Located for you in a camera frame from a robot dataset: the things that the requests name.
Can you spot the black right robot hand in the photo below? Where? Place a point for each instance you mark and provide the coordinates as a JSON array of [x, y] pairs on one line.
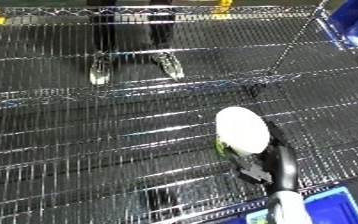
[[282, 170]]

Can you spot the pale right robot forearm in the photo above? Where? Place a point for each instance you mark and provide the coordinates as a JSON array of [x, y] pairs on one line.
[[288, 210]]

